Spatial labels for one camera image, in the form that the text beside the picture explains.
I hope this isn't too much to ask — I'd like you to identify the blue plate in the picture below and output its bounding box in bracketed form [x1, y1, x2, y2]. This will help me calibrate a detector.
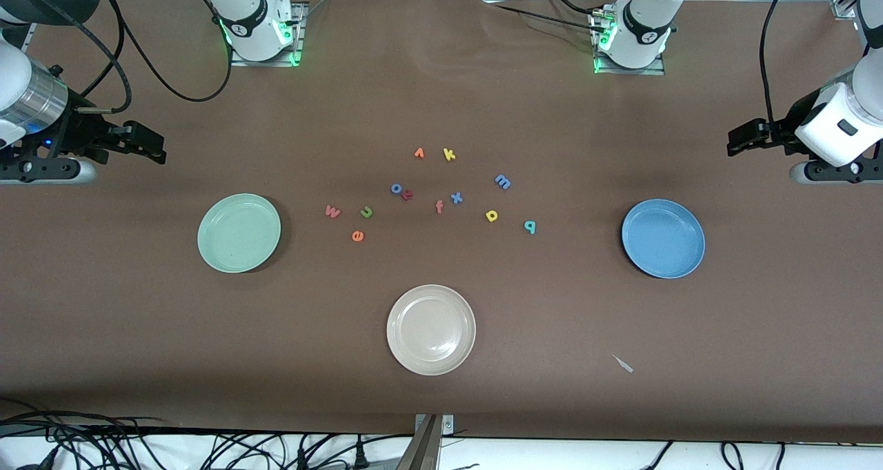
[622, 199, 706, 280]

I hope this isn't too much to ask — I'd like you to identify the green plate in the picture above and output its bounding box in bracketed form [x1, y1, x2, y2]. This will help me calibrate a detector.
[197, 193, 282, 274]

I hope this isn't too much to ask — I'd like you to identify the brown table cover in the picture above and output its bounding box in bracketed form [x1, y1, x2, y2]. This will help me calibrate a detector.
[0, 0, 883, 444]

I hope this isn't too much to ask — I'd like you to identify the beige plate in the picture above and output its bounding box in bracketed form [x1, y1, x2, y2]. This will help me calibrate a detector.
[386, 284, 477, 376]

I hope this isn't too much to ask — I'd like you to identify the grey support beam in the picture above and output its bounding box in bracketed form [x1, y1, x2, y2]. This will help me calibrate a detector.
[395, 415, 444, 470]

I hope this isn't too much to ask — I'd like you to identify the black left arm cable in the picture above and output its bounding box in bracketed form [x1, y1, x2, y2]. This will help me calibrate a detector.
[759, 0, 801, 134]

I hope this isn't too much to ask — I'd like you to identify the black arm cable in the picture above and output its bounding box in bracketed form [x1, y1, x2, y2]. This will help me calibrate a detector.
[0, 0, 235, 115]
[759, 0, 801, 134]

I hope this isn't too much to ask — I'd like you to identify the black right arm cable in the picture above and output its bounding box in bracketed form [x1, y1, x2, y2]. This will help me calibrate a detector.
[0, 0, 235, 115]

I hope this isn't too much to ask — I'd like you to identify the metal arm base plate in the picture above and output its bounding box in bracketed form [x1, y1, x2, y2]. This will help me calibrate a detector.
[230, 1, 308, 68]
[592, 8, 667, 77]

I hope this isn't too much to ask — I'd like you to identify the black cable on table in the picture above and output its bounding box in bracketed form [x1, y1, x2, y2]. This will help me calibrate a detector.
[493, 3, 602, 30]
[548, 0, 608, 19]

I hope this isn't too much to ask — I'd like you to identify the tangle of black cables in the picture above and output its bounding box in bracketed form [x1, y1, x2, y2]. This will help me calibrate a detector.
[0, 398, 415, 470]

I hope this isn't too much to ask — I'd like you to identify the small metal table bracket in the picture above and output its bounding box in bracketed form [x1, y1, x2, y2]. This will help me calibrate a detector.
[414, 413, 456, 435]

